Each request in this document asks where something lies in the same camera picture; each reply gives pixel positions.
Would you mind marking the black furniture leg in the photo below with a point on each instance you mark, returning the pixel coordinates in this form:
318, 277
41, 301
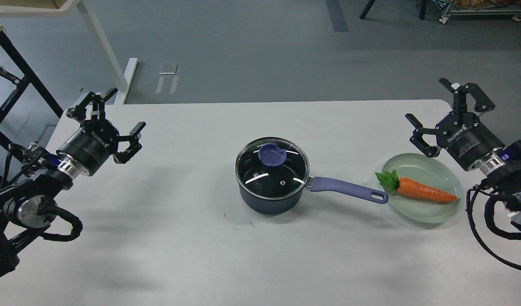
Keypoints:
367, 7

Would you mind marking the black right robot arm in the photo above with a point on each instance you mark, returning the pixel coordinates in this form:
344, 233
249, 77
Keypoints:
502, 170

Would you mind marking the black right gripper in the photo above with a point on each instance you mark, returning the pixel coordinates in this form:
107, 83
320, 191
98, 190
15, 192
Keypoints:
468, 142

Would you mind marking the orange toy carrot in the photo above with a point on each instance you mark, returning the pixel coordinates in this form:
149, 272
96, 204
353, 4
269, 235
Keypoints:
411, 188

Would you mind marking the pale green glass plate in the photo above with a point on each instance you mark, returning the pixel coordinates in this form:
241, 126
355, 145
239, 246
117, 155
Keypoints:
429, 172

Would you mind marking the metal cart with wheels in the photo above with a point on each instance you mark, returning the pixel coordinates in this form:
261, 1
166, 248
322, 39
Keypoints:
480, 8

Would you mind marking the black metal rack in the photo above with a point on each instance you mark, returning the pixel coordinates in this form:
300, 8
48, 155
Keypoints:
21, 84

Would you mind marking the glass lid with blue knob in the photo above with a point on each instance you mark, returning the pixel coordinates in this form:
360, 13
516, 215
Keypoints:
272, 168

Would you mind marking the blue saucepan with handle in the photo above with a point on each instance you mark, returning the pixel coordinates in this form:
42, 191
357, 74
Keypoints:
313, 184

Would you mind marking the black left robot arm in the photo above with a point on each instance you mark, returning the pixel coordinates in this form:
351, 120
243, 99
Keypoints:
33, 177

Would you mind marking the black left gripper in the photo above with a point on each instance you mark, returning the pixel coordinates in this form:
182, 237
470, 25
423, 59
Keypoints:
90, 146

